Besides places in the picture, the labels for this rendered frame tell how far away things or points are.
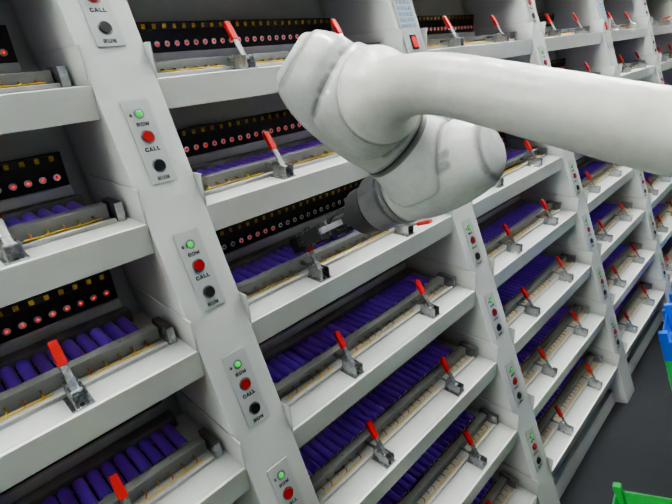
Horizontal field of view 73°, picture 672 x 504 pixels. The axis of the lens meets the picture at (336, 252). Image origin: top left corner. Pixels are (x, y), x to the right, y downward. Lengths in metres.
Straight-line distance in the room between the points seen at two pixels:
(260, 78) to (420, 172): 0.41
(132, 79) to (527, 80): 0.55
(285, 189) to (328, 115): 0.34
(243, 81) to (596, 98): 0.60
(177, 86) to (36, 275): 0.34
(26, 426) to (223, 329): 0.27
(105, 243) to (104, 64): 0.25
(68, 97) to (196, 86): 0.19
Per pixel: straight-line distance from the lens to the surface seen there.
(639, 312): 2.39
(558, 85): 0.40
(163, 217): 0.71
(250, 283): 0.84
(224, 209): 0.76
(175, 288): 0.71
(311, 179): 0.87
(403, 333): 1.03
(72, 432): 0.70
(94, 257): 0.69
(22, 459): 0.69
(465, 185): 0.57
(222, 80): 0.83
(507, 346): 1.32
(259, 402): 0.78
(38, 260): 0.67
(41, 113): 0.72
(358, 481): 0.99
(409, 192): 0.58
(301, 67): 0.51
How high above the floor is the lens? 1.12
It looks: 8 degrees down
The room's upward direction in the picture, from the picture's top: 19 degrees counter-clockwise
